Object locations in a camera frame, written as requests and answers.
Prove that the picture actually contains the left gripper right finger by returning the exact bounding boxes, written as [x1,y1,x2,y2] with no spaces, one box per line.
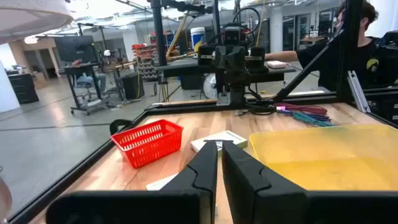
[221,140,398,224]

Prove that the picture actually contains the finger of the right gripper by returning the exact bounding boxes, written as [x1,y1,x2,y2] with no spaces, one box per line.
[215,45,233,71]
[228,54,250,85]

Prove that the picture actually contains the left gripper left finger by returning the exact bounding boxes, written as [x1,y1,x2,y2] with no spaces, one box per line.
[45,139,218,224]

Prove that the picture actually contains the small white power adapter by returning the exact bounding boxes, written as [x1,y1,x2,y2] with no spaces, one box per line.
[145,173,180,191]

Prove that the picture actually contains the black cable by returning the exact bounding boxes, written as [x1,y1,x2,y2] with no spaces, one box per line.
[236,104,277,116]

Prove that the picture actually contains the white Acer adapter box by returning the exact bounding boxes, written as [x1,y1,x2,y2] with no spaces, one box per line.
[190,130,249,155]

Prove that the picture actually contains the teal cable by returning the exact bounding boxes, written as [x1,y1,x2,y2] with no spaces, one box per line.
[281,110,336,128]

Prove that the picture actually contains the red parts bin shelf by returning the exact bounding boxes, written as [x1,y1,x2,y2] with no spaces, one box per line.
[132,43,159,80]

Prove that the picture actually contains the black trash bin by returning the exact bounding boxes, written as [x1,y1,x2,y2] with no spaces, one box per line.
[121,72,146,100]

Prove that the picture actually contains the yellow translucent plastic bin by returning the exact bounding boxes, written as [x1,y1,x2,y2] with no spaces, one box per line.
[249,124,398,192]

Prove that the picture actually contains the blue white water barrel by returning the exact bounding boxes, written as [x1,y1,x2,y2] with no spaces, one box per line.
[190,27,206,49]

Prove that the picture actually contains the black side table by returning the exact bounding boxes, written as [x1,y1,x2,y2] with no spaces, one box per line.
[155,57,296,85]

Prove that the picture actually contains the round floor fan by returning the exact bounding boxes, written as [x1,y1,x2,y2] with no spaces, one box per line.
[202,73,218,100]

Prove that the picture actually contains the white handheld device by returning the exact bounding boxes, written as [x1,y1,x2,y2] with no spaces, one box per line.
[266,60,287,70]

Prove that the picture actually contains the black vertical pole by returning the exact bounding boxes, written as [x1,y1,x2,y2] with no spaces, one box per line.
[150,0,169,67]

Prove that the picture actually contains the red plastic basket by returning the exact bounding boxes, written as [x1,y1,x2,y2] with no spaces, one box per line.
[110,119,184,169]

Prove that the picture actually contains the person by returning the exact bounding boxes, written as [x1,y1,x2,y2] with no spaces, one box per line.
[76,73,107,94]
[264,0,398,93]

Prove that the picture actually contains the silver aluminium extrusion piece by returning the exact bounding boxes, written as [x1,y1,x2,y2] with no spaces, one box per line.
[347,70,372,113]

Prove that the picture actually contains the black rolling desk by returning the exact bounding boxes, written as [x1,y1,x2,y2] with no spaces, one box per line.
[63,62,109,116]

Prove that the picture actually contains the black monitor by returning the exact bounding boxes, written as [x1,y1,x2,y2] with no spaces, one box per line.
[54,35,97,65]

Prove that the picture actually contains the black drawer cabinet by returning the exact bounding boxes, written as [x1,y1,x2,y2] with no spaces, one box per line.
[7,73,40,105]

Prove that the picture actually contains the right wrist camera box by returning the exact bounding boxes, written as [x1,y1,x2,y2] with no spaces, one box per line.
[223,26,249,47]

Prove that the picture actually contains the black aluminium table frame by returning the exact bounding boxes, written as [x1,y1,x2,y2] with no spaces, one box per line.
[7,0,398,224]

